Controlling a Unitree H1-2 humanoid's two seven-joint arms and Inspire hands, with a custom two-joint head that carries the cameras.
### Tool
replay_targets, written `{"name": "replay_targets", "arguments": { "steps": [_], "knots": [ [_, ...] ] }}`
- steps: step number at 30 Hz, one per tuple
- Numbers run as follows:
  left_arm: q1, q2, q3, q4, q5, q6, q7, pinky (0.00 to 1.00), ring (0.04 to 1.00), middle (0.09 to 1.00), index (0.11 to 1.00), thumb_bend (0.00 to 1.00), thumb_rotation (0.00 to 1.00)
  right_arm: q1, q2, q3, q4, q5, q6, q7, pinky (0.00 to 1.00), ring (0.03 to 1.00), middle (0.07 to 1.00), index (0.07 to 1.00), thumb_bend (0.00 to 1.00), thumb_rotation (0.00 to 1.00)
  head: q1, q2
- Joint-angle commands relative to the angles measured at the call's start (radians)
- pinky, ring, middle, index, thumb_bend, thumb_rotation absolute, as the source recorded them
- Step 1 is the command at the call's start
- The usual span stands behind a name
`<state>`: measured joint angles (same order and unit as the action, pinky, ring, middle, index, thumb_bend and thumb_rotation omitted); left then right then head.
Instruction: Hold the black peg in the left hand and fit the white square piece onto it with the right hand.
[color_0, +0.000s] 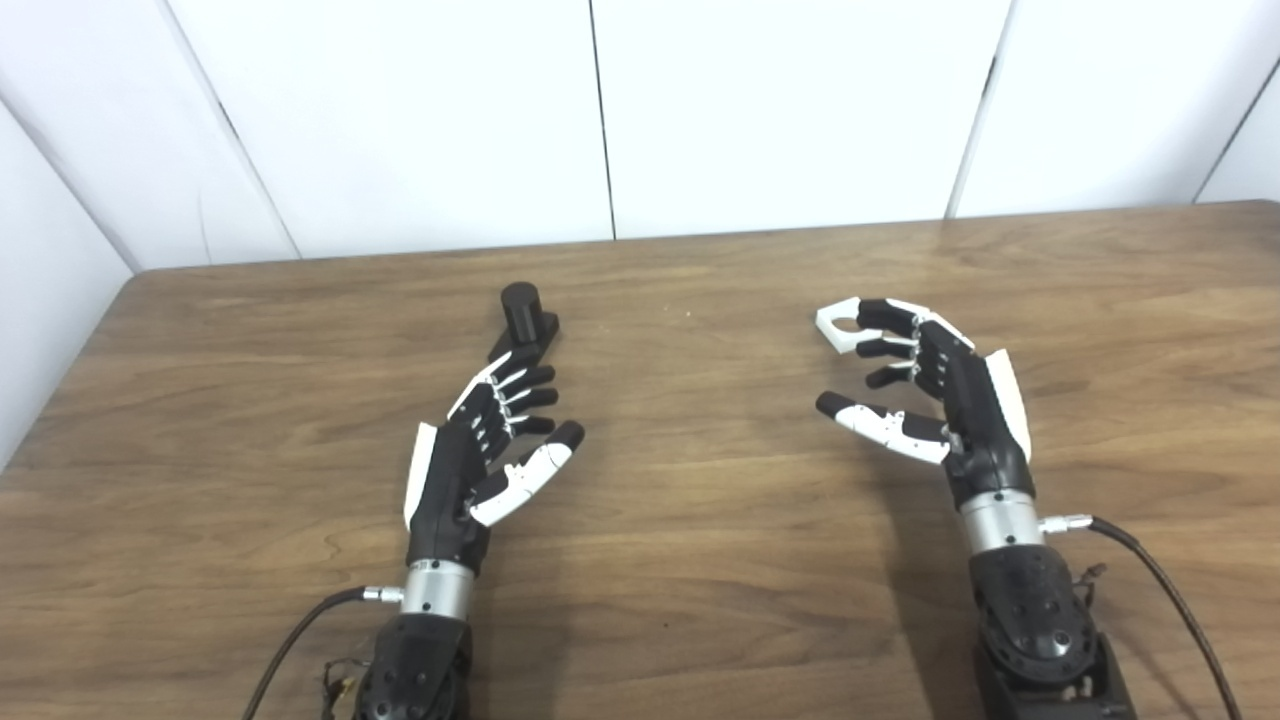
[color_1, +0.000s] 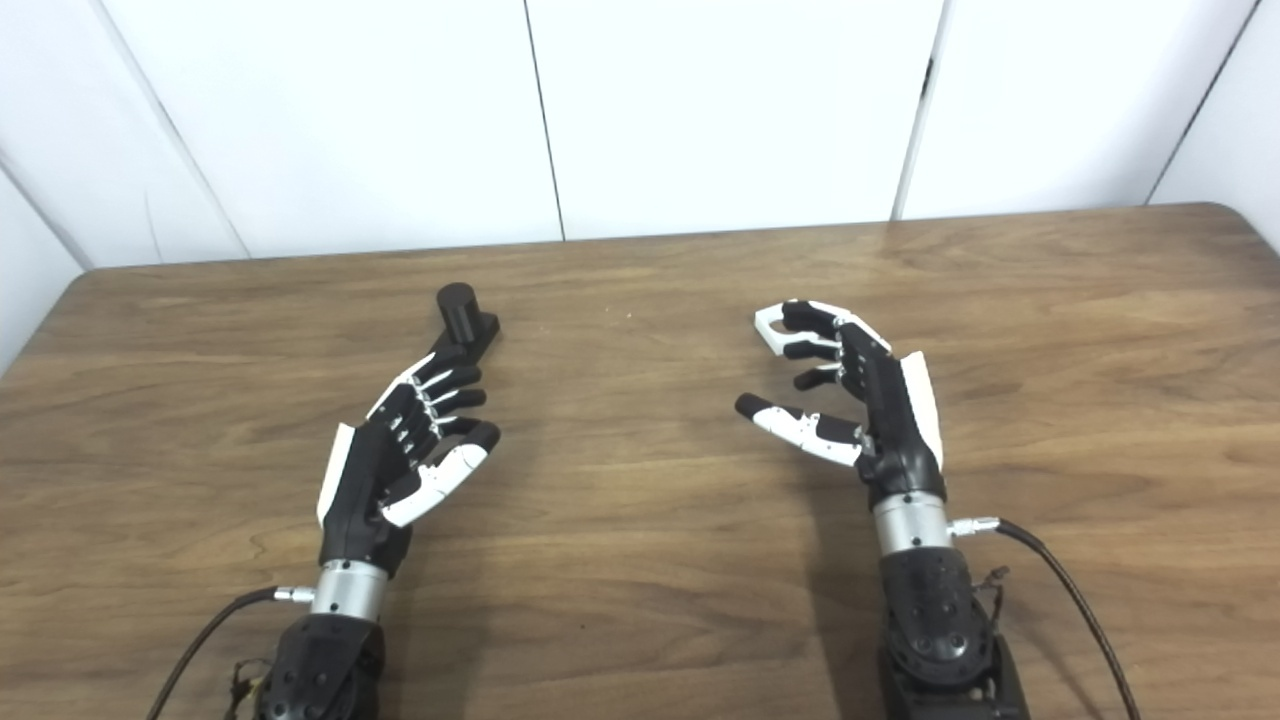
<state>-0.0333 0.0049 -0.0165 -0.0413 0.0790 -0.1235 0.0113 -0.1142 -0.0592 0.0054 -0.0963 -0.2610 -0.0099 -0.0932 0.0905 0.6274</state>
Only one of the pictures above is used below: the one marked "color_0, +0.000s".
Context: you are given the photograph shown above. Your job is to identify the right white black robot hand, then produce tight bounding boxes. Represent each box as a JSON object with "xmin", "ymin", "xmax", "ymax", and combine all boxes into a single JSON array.
[{"xmin": 815, "ymin": 298, "xmax": 1036, "ymax": 509}]

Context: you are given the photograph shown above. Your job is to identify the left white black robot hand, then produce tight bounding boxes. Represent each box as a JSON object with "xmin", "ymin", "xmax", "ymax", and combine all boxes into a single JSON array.
[{"xmin": 403, "ymin": 348, "xmax": 586, "ymax": 579}]

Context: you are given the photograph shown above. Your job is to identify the white square piece with hole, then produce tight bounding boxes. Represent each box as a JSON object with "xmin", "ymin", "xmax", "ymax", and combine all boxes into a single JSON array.
[{"xmin": 815, "ymin": 296, "xmax": 891, "ymax": 357}]

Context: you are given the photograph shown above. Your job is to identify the black peg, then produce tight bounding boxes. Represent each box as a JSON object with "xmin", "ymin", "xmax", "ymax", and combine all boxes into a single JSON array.
[{"xmin": 487, "ymin": 282, "xmax": 561, "ymax": 367}]

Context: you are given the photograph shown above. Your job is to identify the thin right wrist wires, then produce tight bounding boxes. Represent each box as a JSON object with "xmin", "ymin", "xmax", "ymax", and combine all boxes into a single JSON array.
[{"xmin": 1072, "ymin": 562, "xmax": 1109, "ymax": 613}]

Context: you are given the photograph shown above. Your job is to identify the thin wrist wires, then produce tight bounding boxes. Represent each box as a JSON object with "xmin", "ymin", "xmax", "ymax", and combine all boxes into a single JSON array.
[
  {"xmin": 1072, "ymin": 562, "xmax": 1109, "ymax": 613},
  {"xmin": 320, "ymin": 655, "xmax": 373, "ymax": 719}
]

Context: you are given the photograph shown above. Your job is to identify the thin left wrist wires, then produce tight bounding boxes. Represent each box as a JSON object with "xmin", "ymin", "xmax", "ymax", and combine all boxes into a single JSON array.
[{"xmin": 320, "ymin": 655, "xmax": 373, "ymax": 719}]

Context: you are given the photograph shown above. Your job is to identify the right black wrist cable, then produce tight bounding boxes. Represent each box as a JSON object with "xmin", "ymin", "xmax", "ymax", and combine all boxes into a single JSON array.
[{"xmin": 1040, "ymin": 513, "xmax": 1244, "ymax": 720}]

